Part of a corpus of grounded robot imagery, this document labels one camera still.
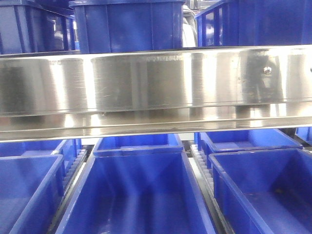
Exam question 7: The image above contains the blue bin rear centre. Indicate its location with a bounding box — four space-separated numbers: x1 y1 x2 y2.
93 134 183 156

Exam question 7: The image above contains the blue bin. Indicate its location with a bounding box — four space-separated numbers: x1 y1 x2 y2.
0 0 75 55
0 155 64 234
195 129 303 169
0 138 82 176
69 0 184 54
195 0 312 47
295 127 312 145
209 149 312 234
56 152 215 234
93 134 183 156

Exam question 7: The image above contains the blue bin rear right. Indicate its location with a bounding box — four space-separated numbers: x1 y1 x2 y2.
195 129 303 169

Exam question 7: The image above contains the white roller track right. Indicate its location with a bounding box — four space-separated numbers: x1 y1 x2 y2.
189 141 234 234

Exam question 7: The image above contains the blue bin lower centre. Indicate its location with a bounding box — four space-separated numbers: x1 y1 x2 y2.
56 152 215 234

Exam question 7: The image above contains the blue bin rear left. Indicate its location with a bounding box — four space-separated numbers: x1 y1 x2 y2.
0 138 82 176

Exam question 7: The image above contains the blue bin upper centre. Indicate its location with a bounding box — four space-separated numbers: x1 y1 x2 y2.
69 0 184 54

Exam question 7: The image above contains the blue bin upper right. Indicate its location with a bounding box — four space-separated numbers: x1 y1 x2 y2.
195 0 312 47

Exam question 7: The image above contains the blue bin lower right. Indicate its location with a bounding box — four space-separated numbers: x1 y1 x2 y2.
209 149 312 234

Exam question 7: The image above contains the blue bin lower left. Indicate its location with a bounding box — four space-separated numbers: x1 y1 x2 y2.
0 155 64 234

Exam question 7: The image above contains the blue bin far right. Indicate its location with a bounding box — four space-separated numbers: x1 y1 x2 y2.
295 127 312 145

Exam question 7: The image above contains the blue bin upper left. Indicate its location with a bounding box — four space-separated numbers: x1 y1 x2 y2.
0 0 75 55

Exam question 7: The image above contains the stainless steel shelf front rail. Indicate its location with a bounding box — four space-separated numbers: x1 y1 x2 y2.
0 45 312 142

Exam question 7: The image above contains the rail screw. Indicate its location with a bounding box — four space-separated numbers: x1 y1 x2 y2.
263 66 272 76

